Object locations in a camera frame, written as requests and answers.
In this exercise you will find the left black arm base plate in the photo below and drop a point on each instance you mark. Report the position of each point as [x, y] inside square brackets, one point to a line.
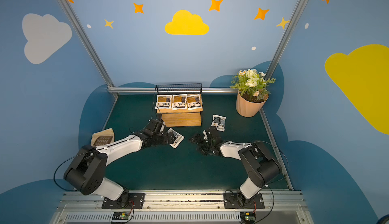
[125, 201]

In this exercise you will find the right small circuit board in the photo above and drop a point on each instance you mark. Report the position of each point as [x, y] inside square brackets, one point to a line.
[247, 217]

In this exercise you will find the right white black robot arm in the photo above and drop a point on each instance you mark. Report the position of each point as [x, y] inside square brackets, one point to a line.
[259, 162]

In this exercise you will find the brown slotted spatula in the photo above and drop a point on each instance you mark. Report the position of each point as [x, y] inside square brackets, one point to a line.
[103, 141]

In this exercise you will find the potted artificial flower plant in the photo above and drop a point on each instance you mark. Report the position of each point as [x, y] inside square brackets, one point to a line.
[252, 91]

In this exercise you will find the two-tier wooden wire shelf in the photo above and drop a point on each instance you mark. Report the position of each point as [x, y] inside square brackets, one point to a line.
[179, 118]

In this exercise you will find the aluminium front rail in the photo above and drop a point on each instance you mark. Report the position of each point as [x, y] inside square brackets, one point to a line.
[184, 207]

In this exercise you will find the left small circuit board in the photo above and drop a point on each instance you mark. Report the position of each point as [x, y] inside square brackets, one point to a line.
[120, 217]

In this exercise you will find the grey coffee bag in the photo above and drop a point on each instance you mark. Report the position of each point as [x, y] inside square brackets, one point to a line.
[219, 122]
[179, 138]

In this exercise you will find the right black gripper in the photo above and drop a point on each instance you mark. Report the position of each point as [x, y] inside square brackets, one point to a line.
[203, 143]

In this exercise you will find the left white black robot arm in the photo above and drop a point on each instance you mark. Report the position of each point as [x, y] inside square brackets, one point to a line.
[86, 172]

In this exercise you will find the small circuit board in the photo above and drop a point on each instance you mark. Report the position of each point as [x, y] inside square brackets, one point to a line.
[247, 217]
[120, 217]

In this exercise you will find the yellow coffee bag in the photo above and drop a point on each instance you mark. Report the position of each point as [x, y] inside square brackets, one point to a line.
[179, 102]
[163, 102]
[194, 102]

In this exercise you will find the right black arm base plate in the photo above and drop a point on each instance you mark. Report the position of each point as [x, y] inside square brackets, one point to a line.
[234, 200]

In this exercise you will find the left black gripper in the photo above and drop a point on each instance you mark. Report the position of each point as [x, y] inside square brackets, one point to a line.
[162, 137]

